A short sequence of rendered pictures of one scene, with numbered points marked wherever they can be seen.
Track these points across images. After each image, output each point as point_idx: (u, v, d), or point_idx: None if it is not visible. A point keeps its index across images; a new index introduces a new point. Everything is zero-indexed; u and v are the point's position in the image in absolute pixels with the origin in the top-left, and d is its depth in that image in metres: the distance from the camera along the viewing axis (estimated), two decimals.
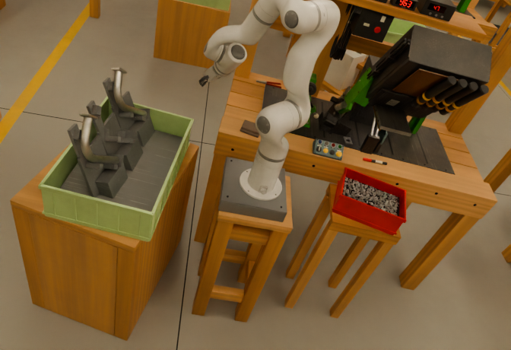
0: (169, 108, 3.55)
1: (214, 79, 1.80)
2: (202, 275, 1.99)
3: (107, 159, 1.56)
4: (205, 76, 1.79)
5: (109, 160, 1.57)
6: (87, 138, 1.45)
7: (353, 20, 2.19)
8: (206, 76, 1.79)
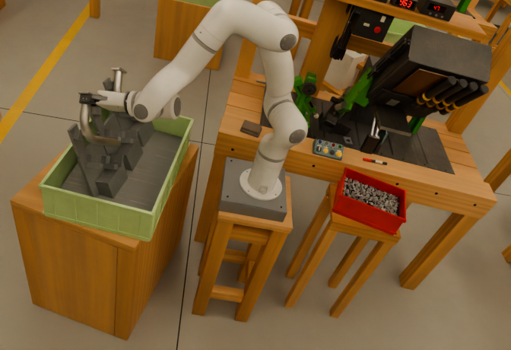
0: None
1: (107, 106, 1.33)
2: (202, 275, 1.99)
3: (108, 141, 1.50)
4: (102, 96, 1.31)
5: (109, 141, 1.51)
6: (87, 117, 1.39)
7: (353, 20, 2.19)
8: (103, 97, 1.32)
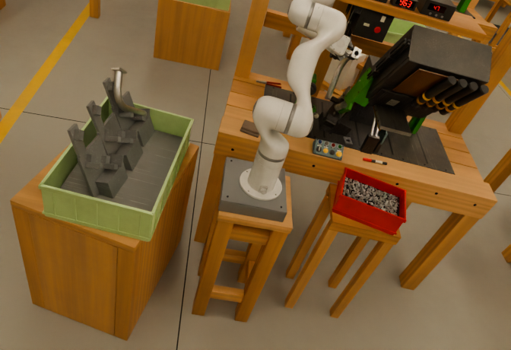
0: (169, 108, 3.55)
1: None
2: (202, 275, 1.99)
3: (331, 81, 2.14)
4: None
5: (330, 84, 2.14)
6: (347, 59, 2.10)
7: (353, 20, 2.19)
8: None
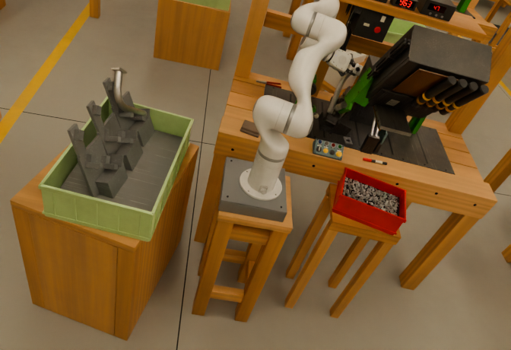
0: (169, 108, 3.55)
1: None
2: (202, 275, 1.99)
3: (333, 96, 2.22)
4: None
5: (332, 98, 2.22)
6: (349, 74, 2.18)
7: (353, 20, 2.19)
8: None
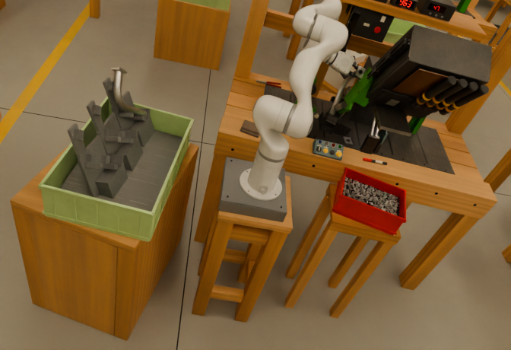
0: (169, 108, 3.55)
1: None
2: (202, 275, 1.99)
3: (335, 98, 2.23)
4: (349, 55, 2.12)
5: (334, 100, 2.23)
6: (351, 77, 2.19)
7: (353, 20, 2.19)
8: None
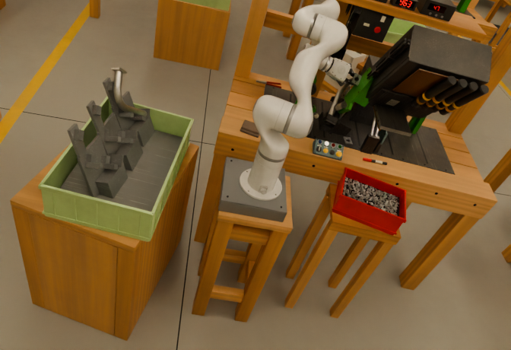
0: (169, 108, 3.55)
1: None
2: (202, 275, 1.99)
3: (331, 105, 2.23)
4: None
5: (331, 107, 2.23)
6: (348, 84, 2.19)
7: (353, 20, 2.19)
8: None
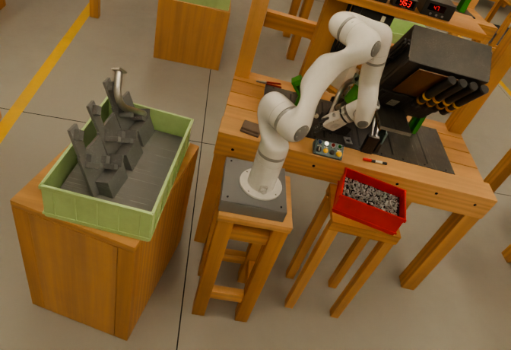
0: (169, 108, 3.55)
1: None
2: (202, 275, 1.99)
3: (331, 105, 2.23)
4: None
5: (331, 107, 2.23)
6: (347, 84, 2.19)
7: None
8: None
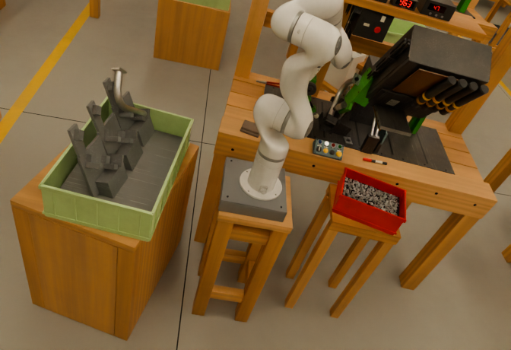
0: (169, 108, 3.55)
1: None
2: (202, 275, 1.99)
3: (331, 105, 2.23)
4: None
5: (331, 107, 2.23)
6: (347, 84, 2.19)
7: (353, 20, 2.19)
8: None
